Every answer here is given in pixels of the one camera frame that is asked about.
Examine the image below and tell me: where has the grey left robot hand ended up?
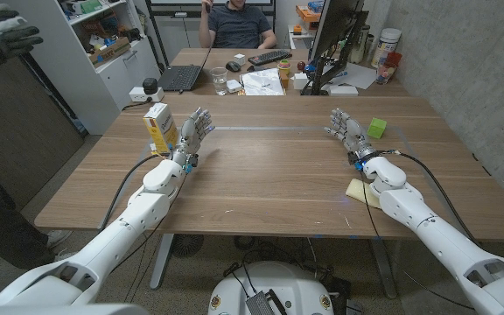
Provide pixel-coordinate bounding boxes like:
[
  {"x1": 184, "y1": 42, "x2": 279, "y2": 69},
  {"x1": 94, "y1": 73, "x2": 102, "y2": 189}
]
[{"x1": 171, "y1": 108, "x2": 216, "y2": 165}]

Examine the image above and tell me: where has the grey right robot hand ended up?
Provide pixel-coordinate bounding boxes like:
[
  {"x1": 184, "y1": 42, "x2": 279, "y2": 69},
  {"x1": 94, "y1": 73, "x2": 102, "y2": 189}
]
[{"x1": 324, "y1": 108, "x2": 378, "y2": 164}]

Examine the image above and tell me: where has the pale yellow sponge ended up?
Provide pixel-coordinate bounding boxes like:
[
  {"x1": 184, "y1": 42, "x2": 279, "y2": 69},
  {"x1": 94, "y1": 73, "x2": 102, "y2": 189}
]
[{"x1": 345, "y1": 178, "x2": 382, "y2": 210}]

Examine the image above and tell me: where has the green block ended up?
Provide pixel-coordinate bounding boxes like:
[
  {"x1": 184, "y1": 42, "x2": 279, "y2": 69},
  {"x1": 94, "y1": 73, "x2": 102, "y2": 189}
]
[{"x1": 367, "y1": 116, "x2": 388, "y2": 140}]

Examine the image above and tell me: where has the yellow and white box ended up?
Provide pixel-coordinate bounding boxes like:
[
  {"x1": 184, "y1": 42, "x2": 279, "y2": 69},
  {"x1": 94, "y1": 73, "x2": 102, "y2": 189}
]
[{"x1": 143, "y1": 102, "x2": 179, "y2": 155}]

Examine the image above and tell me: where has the flat white box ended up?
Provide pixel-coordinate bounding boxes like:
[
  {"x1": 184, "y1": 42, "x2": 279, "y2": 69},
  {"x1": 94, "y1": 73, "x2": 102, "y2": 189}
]
[{"x1": 328, "y1": 85, "x2": 360, "y2": 97}]

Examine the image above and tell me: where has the small white box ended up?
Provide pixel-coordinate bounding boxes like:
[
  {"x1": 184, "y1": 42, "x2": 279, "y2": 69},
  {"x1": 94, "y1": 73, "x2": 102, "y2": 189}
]
[{"x1": 292, "y1": 72, "x2": 309, "y2": 91}]

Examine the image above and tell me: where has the open cardboard box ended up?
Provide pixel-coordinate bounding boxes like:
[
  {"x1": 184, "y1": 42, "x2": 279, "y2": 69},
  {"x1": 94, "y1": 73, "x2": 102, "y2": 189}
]
[{"x1": 87, "y1": 36, "x2": 132, "y2": 67}]

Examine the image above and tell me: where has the orange box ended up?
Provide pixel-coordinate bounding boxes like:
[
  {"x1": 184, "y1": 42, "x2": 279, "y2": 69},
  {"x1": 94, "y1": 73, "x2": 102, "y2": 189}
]
[{"x1": 295, "y1": 3, "x2": 323, "y2": 24}]

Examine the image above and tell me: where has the clear drinking glass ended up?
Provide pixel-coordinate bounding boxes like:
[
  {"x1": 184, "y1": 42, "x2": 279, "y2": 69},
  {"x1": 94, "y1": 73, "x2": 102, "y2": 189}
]
[{"x1": 210, "y1": 66, "x2": 229, "y2": 96}]

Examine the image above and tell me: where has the black laptop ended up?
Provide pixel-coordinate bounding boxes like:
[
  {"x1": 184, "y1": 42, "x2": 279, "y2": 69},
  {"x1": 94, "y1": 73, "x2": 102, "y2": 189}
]
[{"x1": 157, "y1": 46, "x2": 214, "y2": 93}]

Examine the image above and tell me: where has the white paper sheet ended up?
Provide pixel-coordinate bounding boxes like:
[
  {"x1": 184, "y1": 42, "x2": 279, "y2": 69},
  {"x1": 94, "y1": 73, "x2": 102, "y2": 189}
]
[{"x1": 321, "y1": 62, "x2": 378, "y2": 91}]

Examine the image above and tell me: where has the white power strip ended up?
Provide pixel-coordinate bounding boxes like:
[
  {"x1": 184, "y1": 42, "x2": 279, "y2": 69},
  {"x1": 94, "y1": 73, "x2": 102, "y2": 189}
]
[{"x1": 129, "y1": 86, "x2": 165, "y2": 103}]

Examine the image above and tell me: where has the clear plastic document sleeve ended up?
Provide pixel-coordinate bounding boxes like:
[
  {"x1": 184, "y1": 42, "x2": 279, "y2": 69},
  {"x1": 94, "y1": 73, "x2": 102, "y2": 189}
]
[{"x1": 239, "y1": 67, "x2": 286, "y2": 97}]

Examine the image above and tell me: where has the dark bottle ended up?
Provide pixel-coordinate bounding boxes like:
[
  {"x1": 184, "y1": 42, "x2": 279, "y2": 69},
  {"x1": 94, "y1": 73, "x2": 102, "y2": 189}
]
[{"x1": 350, "y1": 24, "x2": 371, "y2": 65}]

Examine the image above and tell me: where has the white labelled canister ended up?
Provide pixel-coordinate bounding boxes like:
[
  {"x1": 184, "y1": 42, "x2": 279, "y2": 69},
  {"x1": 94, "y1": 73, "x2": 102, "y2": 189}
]
[{"x1": 370, "y1": 27, "x2": 403, "y2": 69}]

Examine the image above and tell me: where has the white shelf cabinet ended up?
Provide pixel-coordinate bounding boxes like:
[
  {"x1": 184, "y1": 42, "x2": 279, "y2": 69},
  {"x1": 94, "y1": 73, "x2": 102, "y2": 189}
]
[{"x1": 4, "y1": 0, "x2": 162, "y2": 136}]

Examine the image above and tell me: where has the black keyboard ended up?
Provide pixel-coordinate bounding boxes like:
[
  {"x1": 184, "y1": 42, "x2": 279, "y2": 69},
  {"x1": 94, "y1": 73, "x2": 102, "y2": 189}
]
[{"x1": 247, "y1": 49, "x2": 293, "y2": 67}]

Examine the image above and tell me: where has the black round fan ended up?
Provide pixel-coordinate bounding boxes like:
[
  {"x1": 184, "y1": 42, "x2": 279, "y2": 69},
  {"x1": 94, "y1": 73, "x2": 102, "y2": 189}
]
[{"x1": 171, "y1": 234, "x2": 205, "y2": 258}]

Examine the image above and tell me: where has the black computer monitor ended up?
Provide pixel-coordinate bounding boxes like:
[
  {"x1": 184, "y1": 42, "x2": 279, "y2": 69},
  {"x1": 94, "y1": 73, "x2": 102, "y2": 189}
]
[{"x1": 309, "y1": 0, "x2": 366, "y2": 62}]

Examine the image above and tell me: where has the seated person in dark shirt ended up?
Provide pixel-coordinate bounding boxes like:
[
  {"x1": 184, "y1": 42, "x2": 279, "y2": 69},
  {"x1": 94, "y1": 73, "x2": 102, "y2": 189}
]
[{"x1": 198, "y1": 0, "x2": 278, "y2": 50}]

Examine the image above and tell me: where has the white table leg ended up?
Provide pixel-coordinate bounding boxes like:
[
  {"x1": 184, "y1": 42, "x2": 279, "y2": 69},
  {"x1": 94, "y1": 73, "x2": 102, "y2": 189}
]
[
  {"x1": 150, "y1": 233, "x2": 175, "y2": 291},
  {"x1": 368, "y1": 238, "x2": 398, "y2": 300}
]

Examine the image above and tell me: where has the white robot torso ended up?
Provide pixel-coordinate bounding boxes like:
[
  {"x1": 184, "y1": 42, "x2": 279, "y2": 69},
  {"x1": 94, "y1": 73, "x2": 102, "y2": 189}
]
[{"x1": 207, "y1": 261, "x2": 336, "y2": 315}]

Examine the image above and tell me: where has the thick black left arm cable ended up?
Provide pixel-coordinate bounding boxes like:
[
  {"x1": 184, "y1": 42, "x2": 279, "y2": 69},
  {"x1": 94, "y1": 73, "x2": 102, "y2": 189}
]
[{"x1": 98, "y1": 151, "x2": 174, "y2": 232}]

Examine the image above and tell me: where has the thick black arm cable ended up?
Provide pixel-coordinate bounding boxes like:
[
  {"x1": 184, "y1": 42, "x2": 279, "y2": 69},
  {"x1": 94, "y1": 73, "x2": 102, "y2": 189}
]
[
  {"x1": 98, "y1": 151, "x2": 174, "y2": 232},
  {"x1": 381, "y1": 149, "x2": 483, "y2": 249}
]

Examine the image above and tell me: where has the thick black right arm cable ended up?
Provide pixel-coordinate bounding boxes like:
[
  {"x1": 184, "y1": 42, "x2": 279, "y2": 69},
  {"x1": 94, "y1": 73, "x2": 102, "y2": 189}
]
[{"x1": 381, "y1": 149, "x2": 483, "y2": 249}]

